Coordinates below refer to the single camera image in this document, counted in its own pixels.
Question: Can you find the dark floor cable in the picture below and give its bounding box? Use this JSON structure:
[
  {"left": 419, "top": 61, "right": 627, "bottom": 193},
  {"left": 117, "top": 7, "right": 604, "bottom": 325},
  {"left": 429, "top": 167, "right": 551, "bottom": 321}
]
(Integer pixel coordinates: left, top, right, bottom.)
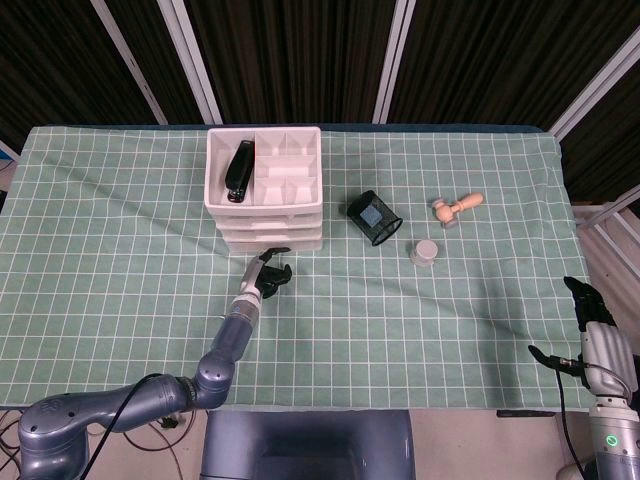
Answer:
[
  {"left": 122, "top": 412, "right": 185, "bottom": 480},
  {"left": 0, "top": 408, "right": 26, "bottom": 480}
]

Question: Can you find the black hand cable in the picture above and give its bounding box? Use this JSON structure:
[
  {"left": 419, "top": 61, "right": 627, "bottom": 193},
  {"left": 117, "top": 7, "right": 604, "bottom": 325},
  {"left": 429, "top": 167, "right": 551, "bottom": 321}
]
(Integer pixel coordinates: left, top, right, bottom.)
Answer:
[
  {"left": 548, "top": 354, "right": 590, "bottom": 480},
  {"left": 83, "top": 372, "right": 167, "bottom": 480}
]

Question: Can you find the wooden toy hammer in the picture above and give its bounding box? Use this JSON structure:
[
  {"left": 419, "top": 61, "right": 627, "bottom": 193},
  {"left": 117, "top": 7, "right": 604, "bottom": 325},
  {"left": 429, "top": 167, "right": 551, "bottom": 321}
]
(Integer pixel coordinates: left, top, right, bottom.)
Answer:
[{"left": 432, "top": 192, "right": 485, "bottom": 230}]

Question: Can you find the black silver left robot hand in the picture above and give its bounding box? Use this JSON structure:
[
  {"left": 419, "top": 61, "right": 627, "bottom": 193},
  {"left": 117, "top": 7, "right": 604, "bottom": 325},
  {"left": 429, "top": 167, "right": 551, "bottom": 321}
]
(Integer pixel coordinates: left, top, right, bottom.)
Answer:
[{"left": 239, "top": 246, "right": 294, "bottom": 301}]

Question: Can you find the white drawer organizer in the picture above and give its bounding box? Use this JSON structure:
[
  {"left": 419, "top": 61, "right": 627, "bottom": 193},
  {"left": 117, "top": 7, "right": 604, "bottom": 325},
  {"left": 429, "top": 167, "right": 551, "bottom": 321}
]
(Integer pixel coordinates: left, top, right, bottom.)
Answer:
[{"left": 203, "top": 125, "right": 325, "bottom": 254}]

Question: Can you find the black mesh pen holder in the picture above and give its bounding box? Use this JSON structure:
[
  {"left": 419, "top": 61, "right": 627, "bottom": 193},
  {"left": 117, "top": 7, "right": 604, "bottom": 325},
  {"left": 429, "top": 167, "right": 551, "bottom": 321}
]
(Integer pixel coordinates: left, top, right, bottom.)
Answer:
[{"left": 346, "top": 189, "right": 404, "bottom": 248}]

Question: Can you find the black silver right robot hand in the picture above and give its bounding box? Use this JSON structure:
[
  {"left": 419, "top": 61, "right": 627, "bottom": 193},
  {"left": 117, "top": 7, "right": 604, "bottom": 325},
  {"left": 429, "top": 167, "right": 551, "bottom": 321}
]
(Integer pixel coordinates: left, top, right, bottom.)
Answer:
[{"left": 528, "top": 275, "right": 635, "bottom": 396}]

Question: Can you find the green checked tablecloth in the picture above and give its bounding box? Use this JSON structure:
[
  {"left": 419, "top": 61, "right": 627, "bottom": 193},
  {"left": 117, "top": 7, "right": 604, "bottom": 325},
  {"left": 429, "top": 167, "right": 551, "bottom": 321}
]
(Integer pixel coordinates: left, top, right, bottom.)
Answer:
[{"left": 0, "top": 124, "right": 594, "bottom": 411}]

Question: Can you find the black stapler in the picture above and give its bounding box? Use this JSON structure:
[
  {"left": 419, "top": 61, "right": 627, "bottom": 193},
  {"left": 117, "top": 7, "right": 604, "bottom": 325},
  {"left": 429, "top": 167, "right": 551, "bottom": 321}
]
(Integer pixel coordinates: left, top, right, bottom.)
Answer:
[{"left": 224, "top": 139, "right": 257, "bottom": 204}]

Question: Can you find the white partition frame post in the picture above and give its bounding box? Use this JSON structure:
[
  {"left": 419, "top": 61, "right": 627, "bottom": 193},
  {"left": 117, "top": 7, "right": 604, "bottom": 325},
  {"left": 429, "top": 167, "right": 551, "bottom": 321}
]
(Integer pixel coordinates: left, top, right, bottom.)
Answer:
[
  {"left": 156, "top": 0, "right": 224, "bottom": 124},
  {"left": 89, "top": 0, "right": 169, "bottom": 126},
  {"left": 548, "top": 29, "right": 640, "bottom": 141},
  {"left": 372, "top": 0, "right": 417, "bottom": 125}
]

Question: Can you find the black left hand cable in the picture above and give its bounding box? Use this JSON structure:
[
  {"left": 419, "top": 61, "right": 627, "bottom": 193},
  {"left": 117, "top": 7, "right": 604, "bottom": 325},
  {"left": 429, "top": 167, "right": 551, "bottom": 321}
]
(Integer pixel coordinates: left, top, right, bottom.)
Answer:
[{"left": 83, "top": 372, "right": 167, "bottom": 480}]

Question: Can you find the black right hand cable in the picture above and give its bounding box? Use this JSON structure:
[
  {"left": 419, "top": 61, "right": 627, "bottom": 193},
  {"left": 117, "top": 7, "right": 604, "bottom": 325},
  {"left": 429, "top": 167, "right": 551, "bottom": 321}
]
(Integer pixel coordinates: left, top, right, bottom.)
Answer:
[{"left": 548, "top": 354, "right": 590, "bottom": 480}]

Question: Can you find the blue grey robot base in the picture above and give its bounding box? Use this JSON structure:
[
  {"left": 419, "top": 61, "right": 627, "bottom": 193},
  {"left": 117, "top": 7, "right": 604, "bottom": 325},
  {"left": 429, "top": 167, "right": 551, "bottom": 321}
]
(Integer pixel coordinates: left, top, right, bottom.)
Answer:
[{"left": 199, "top": 409, "right": 417, "bottom": 480}]

